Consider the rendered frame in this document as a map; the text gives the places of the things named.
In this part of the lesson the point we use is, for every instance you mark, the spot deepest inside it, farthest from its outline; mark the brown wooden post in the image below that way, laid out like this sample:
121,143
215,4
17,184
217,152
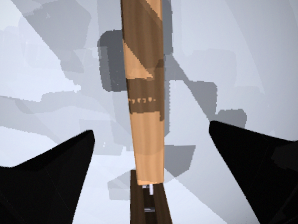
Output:
146,208

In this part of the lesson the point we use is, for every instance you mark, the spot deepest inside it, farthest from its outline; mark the wooden side rail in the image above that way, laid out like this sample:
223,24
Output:
143,38

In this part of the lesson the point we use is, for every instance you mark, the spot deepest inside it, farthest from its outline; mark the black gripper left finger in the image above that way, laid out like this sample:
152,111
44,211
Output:
46,189

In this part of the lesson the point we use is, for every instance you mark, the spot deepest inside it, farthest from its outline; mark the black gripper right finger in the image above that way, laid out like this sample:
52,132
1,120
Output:
265,167

